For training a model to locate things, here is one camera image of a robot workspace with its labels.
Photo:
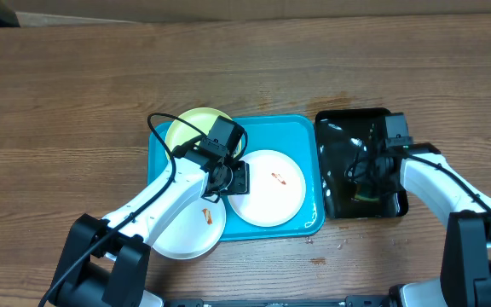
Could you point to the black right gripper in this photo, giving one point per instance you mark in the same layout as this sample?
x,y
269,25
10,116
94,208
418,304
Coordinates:
x,y
366,176

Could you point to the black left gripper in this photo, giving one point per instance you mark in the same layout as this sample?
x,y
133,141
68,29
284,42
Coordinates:
x,y
242,185

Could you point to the yellow green scrub sponge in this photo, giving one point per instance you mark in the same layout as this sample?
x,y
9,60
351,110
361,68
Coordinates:
x,y
366,192

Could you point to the white plate with centre stain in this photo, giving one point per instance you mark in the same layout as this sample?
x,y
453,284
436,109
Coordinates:
x,y
277,189

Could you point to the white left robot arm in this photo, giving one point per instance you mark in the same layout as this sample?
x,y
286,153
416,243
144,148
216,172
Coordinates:
x,y
104,261

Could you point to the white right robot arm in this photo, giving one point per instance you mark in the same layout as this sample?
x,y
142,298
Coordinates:
x,y
464,211

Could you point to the black water tray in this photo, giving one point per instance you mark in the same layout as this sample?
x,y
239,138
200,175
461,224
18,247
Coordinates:
x,y
337,133

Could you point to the blue plastic tray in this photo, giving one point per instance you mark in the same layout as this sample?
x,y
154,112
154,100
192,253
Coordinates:
x,y
294,136

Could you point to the brown cardboard panel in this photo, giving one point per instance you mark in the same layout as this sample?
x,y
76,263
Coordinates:
x,y
197,10

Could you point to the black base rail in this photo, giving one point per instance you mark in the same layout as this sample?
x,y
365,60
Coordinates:
x,y
349,301

